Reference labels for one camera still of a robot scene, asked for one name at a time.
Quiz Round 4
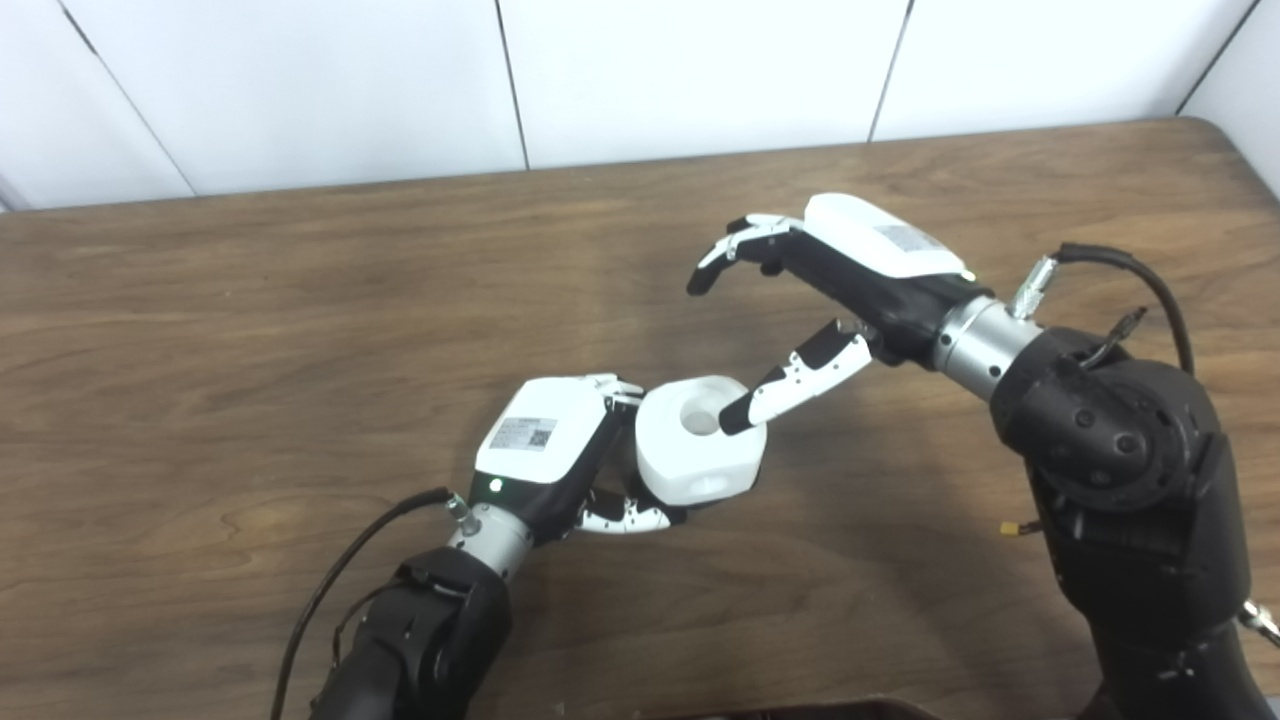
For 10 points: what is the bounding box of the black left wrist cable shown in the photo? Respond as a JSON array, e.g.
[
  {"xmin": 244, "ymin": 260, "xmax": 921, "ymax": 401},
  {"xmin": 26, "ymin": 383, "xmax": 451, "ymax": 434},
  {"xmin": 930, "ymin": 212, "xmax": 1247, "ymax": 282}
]
[{"xmin": 270, "ymin": 487, "xmax": 478, "ymax": 720}]

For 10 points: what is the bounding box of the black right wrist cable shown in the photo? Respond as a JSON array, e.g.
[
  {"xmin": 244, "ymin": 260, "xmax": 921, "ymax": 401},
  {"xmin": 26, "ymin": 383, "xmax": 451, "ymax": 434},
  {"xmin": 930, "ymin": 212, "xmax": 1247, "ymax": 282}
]
[{"xmin": 1010, "ymin": 243, "xmax": 1196, "ymax": 376}]

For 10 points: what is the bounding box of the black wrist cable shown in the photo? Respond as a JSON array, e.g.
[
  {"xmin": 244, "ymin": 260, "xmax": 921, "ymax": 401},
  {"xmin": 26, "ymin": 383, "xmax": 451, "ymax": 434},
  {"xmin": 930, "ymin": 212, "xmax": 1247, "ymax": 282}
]
[
  {"xmin": 1010, "ymin": 243, "xmax": 1196, "ymax": 376},
  {"xmin": 270, "ymin": 487, "xmax": 478, "ymax": 720}
]

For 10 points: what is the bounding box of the black plastic holder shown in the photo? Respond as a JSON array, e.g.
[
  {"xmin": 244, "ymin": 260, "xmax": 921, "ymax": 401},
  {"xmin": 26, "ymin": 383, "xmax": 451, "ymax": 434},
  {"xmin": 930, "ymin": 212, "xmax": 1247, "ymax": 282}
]
[{"xmin": 588, "ymin": 486, "xmax": 641, "ymax": 521}]

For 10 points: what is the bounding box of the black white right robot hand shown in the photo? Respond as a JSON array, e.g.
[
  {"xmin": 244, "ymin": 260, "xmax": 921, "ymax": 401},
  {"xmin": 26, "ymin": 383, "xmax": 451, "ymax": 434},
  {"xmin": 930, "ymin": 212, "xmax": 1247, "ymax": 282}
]
[{"xmin": 686, "ymin": 193, "xmax": 1046, "ymax": 437}]

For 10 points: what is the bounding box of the round white plastic piece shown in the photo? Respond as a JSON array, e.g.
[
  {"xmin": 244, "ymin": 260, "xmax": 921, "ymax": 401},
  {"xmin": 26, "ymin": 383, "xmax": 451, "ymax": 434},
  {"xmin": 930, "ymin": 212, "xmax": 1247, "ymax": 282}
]
[{"xmin": 635, "ymin": 375, "xmax": 769, "ymax": 508}]

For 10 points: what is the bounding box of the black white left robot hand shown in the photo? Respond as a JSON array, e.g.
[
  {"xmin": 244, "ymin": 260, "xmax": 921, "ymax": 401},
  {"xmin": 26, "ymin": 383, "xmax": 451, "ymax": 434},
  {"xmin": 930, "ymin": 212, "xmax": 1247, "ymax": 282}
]
[{"xmin": 447, "ymin": 373, "xmax": 686, "ymax": 581}]

